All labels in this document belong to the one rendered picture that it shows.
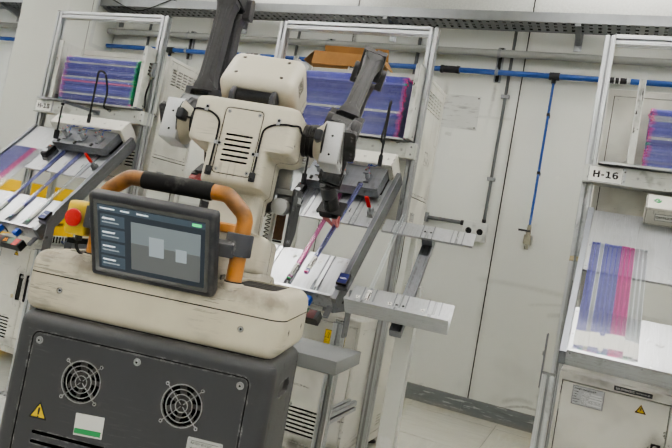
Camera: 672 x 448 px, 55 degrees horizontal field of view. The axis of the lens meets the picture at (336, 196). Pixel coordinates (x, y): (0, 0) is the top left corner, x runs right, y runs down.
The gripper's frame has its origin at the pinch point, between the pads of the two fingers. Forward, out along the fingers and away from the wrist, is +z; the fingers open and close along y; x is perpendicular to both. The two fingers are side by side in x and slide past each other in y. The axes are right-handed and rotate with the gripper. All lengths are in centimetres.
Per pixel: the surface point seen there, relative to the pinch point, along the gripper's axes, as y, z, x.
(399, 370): -35, 30, 34
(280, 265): 17.6, 10.5, 16.1
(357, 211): 0.5, 10.0, -19.4
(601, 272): -93, 11, -12
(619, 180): -93, 3, -53
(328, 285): -4.5, 10.5, 20.1
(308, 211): 20.5, 10.1, -14.4
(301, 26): 54, -32, -92
